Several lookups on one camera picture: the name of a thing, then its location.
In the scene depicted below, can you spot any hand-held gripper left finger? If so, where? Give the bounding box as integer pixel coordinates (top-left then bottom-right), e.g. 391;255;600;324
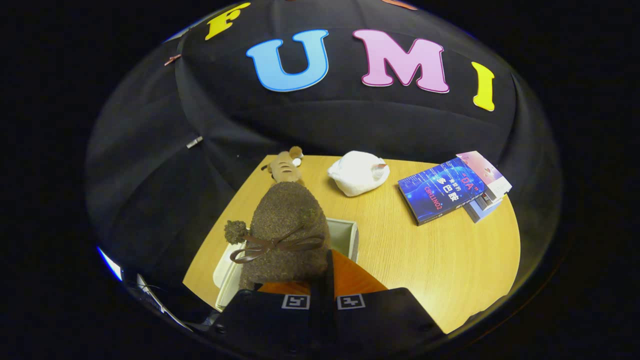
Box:
207;280;322;360

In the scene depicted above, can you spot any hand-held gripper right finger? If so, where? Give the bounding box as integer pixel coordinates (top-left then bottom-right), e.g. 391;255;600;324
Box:
324;249;447;360

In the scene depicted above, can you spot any grey fabric storage box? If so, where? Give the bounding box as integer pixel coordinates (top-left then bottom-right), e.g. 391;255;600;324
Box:
212;217;360;312

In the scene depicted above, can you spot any brown fuzzy shoe with bow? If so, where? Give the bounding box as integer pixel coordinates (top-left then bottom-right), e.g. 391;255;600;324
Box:
223;180;332;293

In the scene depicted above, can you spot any blue book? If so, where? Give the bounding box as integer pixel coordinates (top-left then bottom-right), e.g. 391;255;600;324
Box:
397;157;486;227

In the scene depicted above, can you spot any white plush toy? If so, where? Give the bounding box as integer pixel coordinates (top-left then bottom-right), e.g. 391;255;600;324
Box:
327;150;391;198

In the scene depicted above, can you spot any pale grey book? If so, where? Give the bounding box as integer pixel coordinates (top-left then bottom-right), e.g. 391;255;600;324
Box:
462;192;504;224

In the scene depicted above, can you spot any brown striped plush toy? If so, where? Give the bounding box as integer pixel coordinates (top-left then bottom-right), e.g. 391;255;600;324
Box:
260;145;305;187

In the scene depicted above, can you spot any pink and white book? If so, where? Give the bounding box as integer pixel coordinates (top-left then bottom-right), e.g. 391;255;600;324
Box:
455;150;513;201

